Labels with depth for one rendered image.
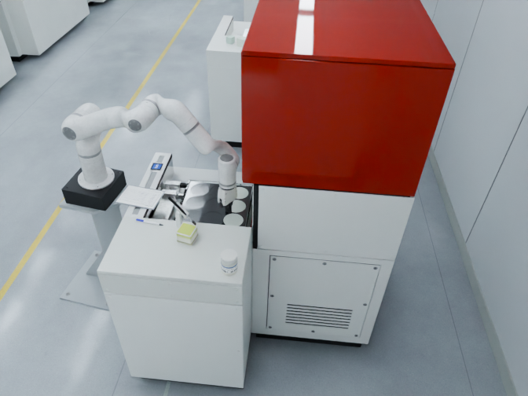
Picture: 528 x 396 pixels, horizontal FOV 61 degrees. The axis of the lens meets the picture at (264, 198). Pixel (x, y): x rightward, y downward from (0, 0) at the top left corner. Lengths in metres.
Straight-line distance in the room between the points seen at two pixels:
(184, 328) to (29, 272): 1.61
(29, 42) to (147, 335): 4.90
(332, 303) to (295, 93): 1.26
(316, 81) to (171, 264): 0.97
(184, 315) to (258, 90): 1.06
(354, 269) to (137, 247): 1.06
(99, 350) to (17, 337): 0.52
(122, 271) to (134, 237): 0.20
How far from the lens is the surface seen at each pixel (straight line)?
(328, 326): 2.70
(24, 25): 6.51
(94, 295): 3.21
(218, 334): 2.21
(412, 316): 3.15
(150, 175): 2.49
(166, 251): 2.04
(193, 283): 1.93
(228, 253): 1.87
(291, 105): 1.72
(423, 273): 3.42
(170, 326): 2.22
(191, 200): 2.37
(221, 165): 2.07
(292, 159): 1.85
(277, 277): 2.36
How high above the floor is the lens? 2.43
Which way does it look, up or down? 40 degrees down
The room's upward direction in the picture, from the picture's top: 2 degrees clockwise
